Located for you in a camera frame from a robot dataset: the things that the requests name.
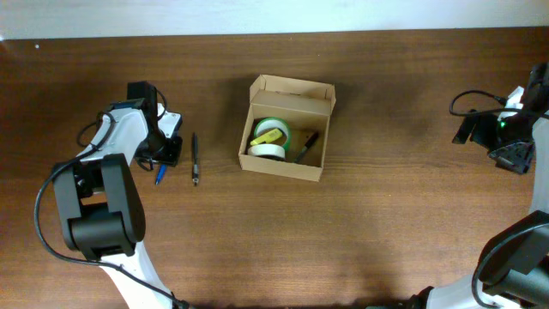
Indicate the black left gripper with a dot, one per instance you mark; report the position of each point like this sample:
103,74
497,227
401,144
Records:
169,151

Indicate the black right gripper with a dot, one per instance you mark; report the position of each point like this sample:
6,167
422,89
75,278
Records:
479,130

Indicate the blue ballpoint pen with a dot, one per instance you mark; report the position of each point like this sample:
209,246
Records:
160,174

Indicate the black slim pen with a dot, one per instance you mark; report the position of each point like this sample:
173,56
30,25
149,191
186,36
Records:
195,158

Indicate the green tape roll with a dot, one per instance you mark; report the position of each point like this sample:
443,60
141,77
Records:
274,123

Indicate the yellow box cutter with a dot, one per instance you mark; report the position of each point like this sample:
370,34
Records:
267,137

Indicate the cream masking tape roll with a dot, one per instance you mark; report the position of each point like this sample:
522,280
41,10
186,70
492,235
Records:
268,151

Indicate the brown cardboard box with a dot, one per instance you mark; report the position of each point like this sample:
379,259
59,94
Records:
306,107

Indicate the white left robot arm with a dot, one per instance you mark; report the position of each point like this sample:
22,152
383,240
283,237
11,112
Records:
100,210

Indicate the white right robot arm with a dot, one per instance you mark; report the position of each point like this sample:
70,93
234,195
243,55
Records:
512,270

